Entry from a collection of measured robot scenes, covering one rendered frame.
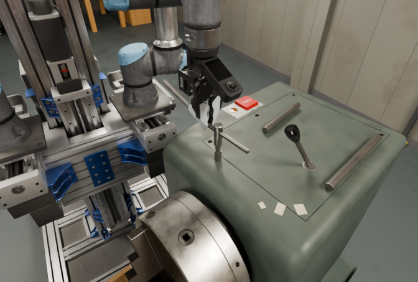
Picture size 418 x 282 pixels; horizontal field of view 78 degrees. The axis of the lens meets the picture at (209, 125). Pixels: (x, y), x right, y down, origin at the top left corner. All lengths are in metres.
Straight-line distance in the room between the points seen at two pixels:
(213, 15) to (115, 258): 1.54
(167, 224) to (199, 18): 0.43
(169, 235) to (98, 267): 1.23
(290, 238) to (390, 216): 1.97
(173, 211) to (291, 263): 0.27
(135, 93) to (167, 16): 0.32
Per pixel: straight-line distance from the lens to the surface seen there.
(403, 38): 3.11
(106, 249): 1.84
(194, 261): 0.58
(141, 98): 1.09
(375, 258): 2.24
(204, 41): 0.54
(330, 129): 0.88
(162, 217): 0.63
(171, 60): 1.05
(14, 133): 1.09
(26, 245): 2.35
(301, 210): 0.63
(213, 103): 0.63
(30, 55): 1.16
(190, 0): 0.53
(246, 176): 0.67
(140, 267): 0.67
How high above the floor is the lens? 1.74
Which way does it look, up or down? 37 degrees down
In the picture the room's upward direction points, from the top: straight up
